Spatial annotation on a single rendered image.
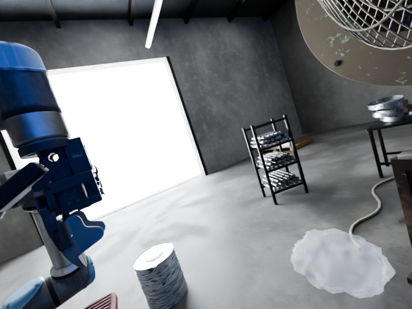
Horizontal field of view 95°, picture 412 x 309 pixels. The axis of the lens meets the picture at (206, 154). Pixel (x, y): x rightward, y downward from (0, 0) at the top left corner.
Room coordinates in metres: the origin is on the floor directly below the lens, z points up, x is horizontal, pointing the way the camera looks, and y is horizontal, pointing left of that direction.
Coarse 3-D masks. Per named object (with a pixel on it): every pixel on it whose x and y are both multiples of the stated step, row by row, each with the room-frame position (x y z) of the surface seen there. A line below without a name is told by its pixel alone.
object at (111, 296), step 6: (108, 294) 0.34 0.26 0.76; (114, 294) 0.33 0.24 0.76; (96, 300) 0.33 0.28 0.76; (102, 300) 0.32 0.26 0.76; (108, 300) 0.32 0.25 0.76; (114, 300) 0.32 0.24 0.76; (90, 306) 0.32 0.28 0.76; (96, 306) 0.32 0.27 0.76; (102, 306) 0.31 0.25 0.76; (108, 306) 0.31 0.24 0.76; (114, 306) 0.30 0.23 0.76
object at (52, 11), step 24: (0, 0) 3.51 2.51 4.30; (24, 0) 3.64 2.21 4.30; (48, 0) 3.60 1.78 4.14; (72, 0) 3.94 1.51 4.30; (96, 0) 4.11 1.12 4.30; (120, 0) 4.29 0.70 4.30; (144, 0) 4.49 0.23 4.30; (168, 0) 4.71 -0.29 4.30; (192, 0) 4.90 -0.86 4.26; (216, 0) 5.24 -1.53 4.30; (240, 0) 5.49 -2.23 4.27; (264, 0) 5.90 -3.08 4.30
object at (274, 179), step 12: (276, 120) 2.13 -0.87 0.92; (276, 132) 2.12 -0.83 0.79; (288, 132) 2.15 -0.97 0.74; (264, 144) 2.14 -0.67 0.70; (276, 144) 2.12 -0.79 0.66; (252, 156) 2.42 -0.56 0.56; (264, 156) 2.28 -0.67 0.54; (276, 156) 2.16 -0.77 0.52; (288, 156) 2.15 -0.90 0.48; (264, 168) 2.10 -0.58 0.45; (276, 168) 2.11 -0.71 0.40; (300, 168) 2.13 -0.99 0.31; (264, 180) 2.38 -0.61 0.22; (276, 180) 2.11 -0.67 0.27; (288, 180) 2.10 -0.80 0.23; (300, 180) 2.10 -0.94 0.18; (264, 192) 2.42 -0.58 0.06; (276, 192) 2.11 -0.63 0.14; (276, 204) 2.10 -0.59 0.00
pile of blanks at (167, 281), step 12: (168, 264) 1.20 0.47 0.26; (144, 276) 1.15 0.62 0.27; (156, 276) 1.15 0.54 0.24; (168, 276) 1.18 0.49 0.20; (180, 276) 1.26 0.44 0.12; (144, 288) 1.18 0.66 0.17; (156, 288) 1.15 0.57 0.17; (168, 288) 1.16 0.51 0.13; (180, 288) 1.21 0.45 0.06; (156, 300) 1.15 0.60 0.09; (168, 300) 1.15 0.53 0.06
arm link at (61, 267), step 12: (0, 180) 0.56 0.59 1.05; (24, 204) 0.60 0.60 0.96; (36, 216) 0.63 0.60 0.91; (48, 240) 0.65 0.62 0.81; (48, 252) 0.66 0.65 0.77; (60, 252) 0.67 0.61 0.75; (60, 264) 0.67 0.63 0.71; (72, 264) 0.69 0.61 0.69; (60, 276) 0.66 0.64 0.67; (72, 276) 0.68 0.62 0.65; (84, 276) 0.71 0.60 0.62; (60, 288) 0.66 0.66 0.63; (72, 288) 0.68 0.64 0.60; (84, 288) 0.73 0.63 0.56; (60, 300) 0.66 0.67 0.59
